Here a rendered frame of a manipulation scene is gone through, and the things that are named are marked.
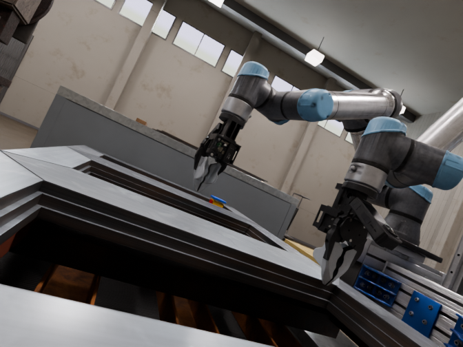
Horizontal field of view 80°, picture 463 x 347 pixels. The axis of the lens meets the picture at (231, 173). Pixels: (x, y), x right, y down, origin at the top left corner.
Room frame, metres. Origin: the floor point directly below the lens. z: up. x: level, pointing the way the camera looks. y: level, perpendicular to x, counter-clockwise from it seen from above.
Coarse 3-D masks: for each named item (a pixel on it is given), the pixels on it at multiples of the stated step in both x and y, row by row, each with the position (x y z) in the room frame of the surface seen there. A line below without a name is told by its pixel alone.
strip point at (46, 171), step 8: (16, 160) 0.42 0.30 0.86; (24, 160) 0.44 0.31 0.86; (32, 160) 0.46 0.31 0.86; (40, 160) 0.49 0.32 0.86; (32, 168) 0.42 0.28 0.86; (40, 168) 0.44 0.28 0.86; (48, 168) 0.46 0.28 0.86; (56, 168) 0.49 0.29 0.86; (64, 168) 0.52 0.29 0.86; (40, 176) 0.39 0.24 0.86; (48, 176) 0.41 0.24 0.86; (56, 176) 0.43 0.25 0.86
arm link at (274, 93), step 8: (272, 88) 0.73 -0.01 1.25; (272, 96) 0.72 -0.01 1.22; (280, 96) 0.70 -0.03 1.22; (264, 104) 0.72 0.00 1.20; (272, 104) 0.72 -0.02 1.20; (264, 112) 0.75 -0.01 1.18; (272, 112) 0.73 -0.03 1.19; (280, 112) 0.71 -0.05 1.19; (272, 120) 0.78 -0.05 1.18; (280, 120) 0.77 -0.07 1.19; (288, 120) 0.78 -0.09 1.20
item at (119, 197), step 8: (112, 192) 0.50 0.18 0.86; (120, 192) 0.53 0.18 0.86; (128, 192) 0.57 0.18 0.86; (112, 200) 0.44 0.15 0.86; (120, 200) 0.46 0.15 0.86; (128, 200) 0.49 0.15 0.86; (136, 200) 0.52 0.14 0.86; (144, 200) 0.55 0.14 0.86; (128, 208) 0.44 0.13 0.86; (136, 208) 0.46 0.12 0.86; (144, 208) 0.49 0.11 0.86; (152, 208) 0.52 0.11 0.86; (144, 216) 0.43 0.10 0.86; (152, 216) 0.45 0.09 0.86
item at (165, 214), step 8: (152, 200) 0.59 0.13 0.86; (160, 208) 0.55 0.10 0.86; (168, 208) 0.59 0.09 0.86; (160, 216) 0.48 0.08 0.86; (168, 216) 0.51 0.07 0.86; (176, 216) 0.54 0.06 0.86; (184, 216) 0.58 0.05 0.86; (168, 224) 0.45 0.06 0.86; (176, 224) 0.47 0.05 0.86; (184, 224) 0.50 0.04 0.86; (192, 224) 0.53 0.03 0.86; (192, 232) 0.47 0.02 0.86
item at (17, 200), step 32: (32, 192) 0.36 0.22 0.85; (64, 192) 0.39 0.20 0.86; (160, 192) 0.87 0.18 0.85; (192, 192) 1.25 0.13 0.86; (0, 224) 0.27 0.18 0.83; (64, 224) 0.39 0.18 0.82; (96, 224) 0.40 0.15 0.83; (128, 224) 0.42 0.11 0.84; (160, 224) 0.44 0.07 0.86; (224, 224) 0.94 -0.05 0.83; (160, 256) 0.43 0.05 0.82; (192, 256) 0.45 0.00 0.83; (224, 256) 0.48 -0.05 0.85; (288, 288) 0.52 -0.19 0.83; (320, 288) 0.56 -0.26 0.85; (352, 320) 0.50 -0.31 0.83
